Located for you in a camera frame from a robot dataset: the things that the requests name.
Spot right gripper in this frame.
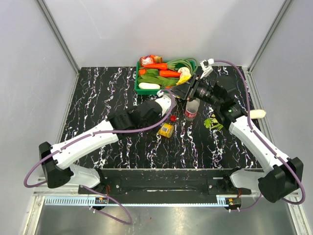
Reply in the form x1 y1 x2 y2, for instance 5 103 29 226
168 73 222 107

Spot red label water bottle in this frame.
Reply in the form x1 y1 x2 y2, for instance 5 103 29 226
184 98 200 121

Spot yellow juice bottle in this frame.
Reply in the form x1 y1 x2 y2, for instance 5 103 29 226
157 123 174 138

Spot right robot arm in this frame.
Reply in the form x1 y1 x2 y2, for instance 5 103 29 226
170 74 303 203

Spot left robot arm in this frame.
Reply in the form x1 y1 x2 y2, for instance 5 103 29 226
39 98 171 193

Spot yellow toy cabbage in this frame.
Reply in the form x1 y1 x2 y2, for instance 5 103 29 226
176 73 191 85

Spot toy mushroom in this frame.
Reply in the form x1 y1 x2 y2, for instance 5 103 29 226
177 67 191 76

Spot lower toy carrot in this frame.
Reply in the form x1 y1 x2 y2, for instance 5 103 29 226
159 70 181 78

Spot toy carrot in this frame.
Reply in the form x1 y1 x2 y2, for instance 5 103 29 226
143 63 168 70
159 70 181 78

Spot green toy scallions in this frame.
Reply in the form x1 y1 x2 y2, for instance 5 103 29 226
166 57 199 74

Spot upper toy carrot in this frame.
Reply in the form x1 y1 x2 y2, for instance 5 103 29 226
143 63 168 70

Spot green toy leafy vegetable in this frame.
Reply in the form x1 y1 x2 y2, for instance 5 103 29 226
137 69 179 88

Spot white toy radish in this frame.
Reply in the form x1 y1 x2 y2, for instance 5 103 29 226
138 82 160 90

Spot toy celery stalk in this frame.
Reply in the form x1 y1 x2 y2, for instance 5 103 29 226
203 114 224 130

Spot red white snack packet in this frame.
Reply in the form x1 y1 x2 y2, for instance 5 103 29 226
139 55 163 67

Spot green plastic tray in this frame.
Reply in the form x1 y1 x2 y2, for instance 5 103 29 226
134 59 198 95

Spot small toy tomato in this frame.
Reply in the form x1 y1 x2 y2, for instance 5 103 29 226
138 69 146 76

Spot pale toy corn cob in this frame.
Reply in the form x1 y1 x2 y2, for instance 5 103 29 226
250 109 266 119

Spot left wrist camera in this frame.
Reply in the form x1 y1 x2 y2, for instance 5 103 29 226
155 91 177 116

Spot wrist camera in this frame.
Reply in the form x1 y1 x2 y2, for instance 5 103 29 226
155 91 177 116
200 58 214 79

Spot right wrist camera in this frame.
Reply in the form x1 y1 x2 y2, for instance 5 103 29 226
200 58 214 79

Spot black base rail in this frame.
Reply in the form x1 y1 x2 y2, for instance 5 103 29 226
92 169 260 204

